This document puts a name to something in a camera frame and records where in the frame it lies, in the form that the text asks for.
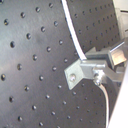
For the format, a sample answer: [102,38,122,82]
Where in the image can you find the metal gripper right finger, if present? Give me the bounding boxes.
[86,37,128,67]

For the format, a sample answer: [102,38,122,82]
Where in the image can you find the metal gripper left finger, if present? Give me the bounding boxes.
[64,60,122,90]

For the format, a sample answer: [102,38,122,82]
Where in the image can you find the white cable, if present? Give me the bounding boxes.
[61,0,111,128]

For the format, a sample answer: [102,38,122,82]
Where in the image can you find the black perforated breadboard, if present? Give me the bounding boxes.
[0,0,124,128]

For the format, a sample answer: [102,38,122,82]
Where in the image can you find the white frame at edge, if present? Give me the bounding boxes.
[113,0,128,38]

